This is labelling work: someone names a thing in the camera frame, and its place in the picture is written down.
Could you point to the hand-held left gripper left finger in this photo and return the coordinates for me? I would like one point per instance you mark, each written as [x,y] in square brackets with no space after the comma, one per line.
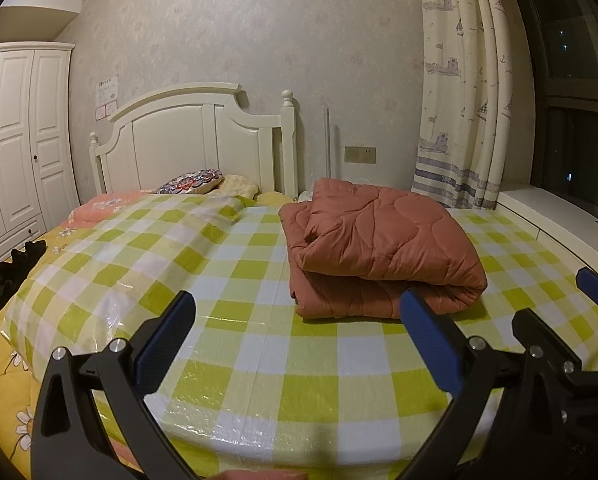
[164,345]

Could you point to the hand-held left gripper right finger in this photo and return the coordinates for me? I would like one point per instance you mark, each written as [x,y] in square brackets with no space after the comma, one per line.
[429,345]

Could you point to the rust quilted jacket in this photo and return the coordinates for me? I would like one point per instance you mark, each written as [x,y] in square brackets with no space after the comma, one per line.
[379,240]

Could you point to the white window ledge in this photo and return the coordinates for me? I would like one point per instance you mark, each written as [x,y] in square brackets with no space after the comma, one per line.
[554,215]

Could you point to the pink pillow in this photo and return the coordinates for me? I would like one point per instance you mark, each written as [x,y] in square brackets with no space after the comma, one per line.
[109,205]

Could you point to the yellow floral quilt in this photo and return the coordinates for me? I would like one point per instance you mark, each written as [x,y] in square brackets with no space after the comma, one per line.
[4,360]

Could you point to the patterned round cushion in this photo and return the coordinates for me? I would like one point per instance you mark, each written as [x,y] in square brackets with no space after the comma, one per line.
[191,181]

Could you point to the black cloth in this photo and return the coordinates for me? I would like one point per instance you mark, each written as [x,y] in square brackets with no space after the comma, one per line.
[14,270]

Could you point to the dark window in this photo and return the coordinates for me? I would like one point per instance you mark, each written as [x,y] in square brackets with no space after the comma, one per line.
[579,110]

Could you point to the yellow pillow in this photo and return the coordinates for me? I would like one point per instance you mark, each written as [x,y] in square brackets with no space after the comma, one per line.
[274,198]
[239,185]

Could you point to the white bed headboard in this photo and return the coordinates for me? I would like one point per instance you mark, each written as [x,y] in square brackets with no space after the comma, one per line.
[179,135]

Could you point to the white wardrobe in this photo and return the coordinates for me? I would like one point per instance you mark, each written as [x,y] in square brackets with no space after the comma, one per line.
[14,160]

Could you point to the boat print curtain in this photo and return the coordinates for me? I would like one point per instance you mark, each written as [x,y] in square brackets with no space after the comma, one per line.
[459,85]

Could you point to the beige wall socket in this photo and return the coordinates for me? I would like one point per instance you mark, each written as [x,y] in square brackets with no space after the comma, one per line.
[360,155]

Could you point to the small wall cards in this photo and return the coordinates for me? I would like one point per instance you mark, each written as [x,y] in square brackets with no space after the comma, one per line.
[107,111]

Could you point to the white paper wall notice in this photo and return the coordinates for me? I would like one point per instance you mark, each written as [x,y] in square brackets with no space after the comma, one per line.
[108,90]

